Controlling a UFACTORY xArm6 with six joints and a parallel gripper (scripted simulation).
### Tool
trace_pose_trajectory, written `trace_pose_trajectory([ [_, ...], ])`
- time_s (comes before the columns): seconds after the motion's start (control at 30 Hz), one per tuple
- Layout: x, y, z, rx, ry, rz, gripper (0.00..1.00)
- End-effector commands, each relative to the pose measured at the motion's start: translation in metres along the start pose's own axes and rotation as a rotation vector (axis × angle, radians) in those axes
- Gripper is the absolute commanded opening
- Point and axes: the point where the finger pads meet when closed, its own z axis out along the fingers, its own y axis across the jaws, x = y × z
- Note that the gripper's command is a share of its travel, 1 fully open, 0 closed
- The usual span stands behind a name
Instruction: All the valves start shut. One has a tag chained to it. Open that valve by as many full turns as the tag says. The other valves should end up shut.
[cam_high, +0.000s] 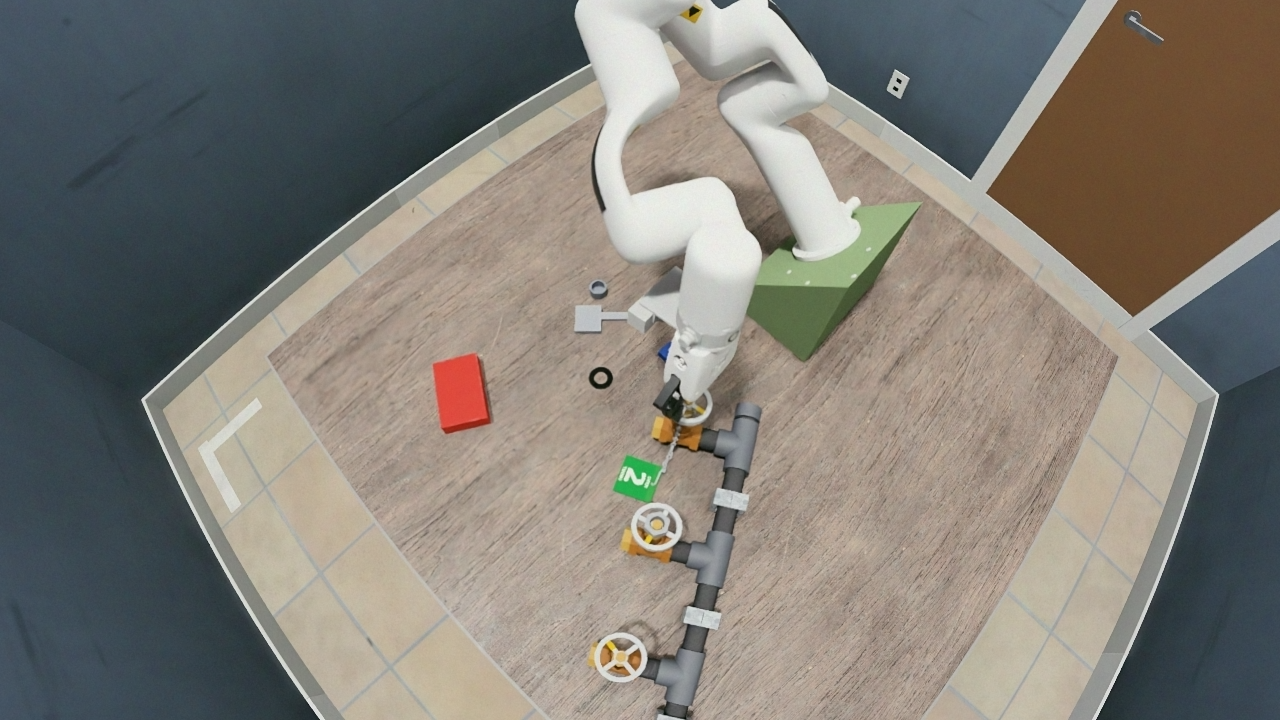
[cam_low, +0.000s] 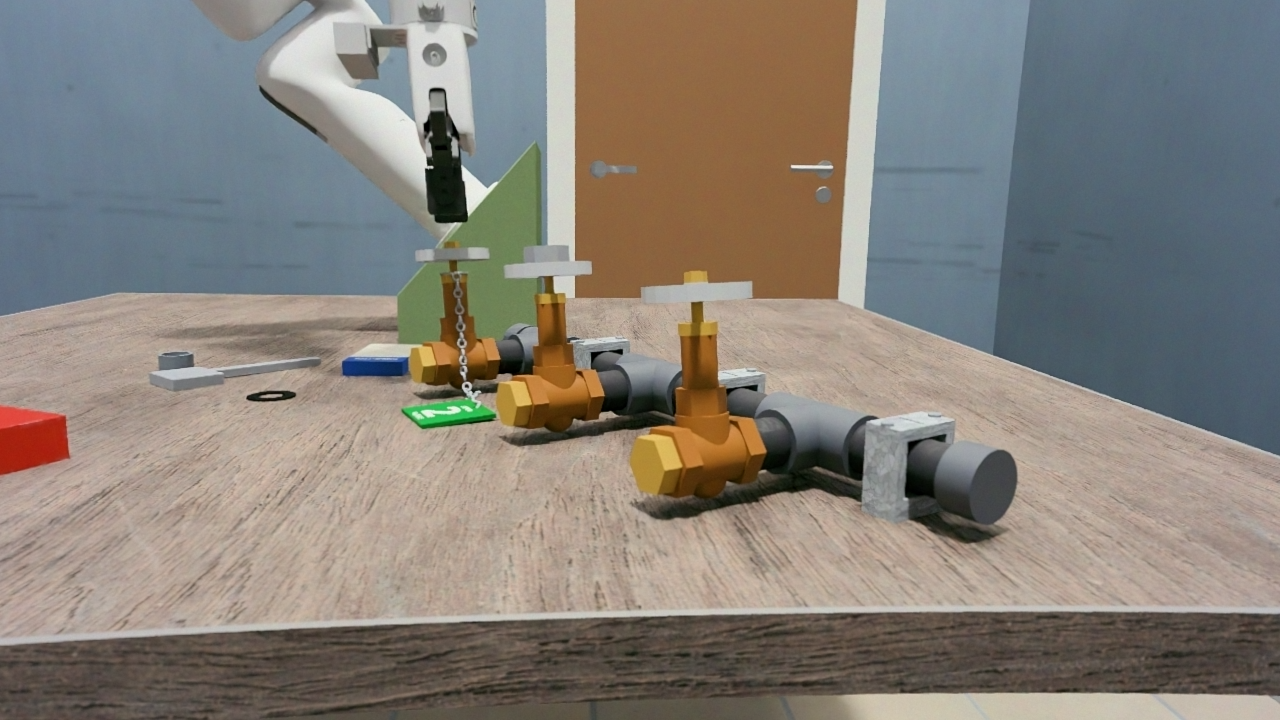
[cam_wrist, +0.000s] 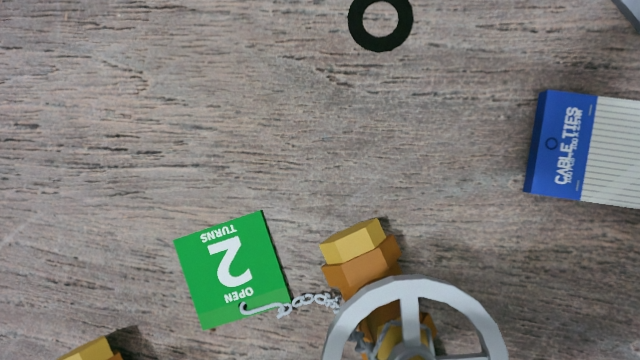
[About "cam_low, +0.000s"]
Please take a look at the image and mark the black rubber ring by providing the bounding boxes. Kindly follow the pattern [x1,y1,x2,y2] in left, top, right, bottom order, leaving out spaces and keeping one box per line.
[246,389,296,402]

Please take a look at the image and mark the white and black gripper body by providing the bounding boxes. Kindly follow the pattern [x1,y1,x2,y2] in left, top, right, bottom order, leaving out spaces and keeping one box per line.
[392,23,477,158]

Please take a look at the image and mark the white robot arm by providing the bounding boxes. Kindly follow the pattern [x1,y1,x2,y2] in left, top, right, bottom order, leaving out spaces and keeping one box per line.
[191,0,477,249]

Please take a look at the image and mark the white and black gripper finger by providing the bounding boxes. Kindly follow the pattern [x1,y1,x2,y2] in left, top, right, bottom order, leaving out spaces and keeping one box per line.
[424,88,466,217]
[434,102,468,225]

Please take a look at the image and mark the bag of cable ties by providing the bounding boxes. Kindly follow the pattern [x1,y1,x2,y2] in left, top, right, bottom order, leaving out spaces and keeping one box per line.
[342,345,422,375]

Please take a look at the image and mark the green tag with silver chain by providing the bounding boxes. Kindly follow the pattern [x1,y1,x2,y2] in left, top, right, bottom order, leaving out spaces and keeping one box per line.
[401,272,497,429]

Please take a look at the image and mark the red flat block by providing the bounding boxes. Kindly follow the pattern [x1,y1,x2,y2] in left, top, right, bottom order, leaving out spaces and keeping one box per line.
[0,405,70,477]

